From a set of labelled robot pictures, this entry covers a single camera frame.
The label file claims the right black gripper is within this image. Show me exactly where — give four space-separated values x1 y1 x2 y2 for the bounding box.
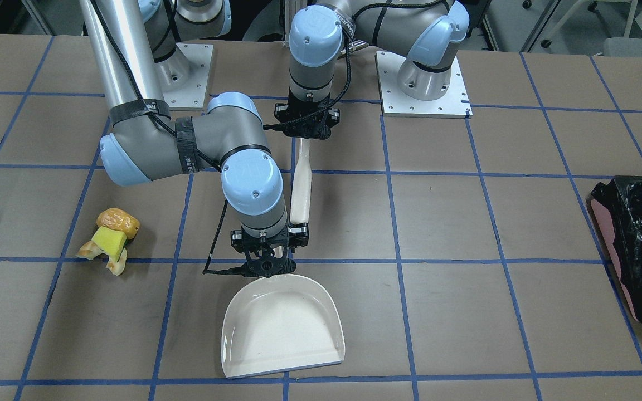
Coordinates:
230 223 310 277

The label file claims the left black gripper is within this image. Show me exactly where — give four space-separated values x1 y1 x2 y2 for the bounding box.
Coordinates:
275 101 341 140

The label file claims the cream plastic dustpan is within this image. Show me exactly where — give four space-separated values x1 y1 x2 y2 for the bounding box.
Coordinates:
221 274 346 378

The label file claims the cream hand brush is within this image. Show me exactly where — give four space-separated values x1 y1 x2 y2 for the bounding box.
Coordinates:
289 139 313 225

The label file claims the brown bread roll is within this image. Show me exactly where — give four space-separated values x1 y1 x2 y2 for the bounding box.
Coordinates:
96 208 140 239

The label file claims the toy croissant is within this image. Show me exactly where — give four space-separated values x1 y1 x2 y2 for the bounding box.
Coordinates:
76 239 128 276

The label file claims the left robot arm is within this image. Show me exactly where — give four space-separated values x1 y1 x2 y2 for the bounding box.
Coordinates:
264 1 470 139

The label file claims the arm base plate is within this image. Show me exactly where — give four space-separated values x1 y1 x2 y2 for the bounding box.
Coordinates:
376 51 473 119
154 43 214 111

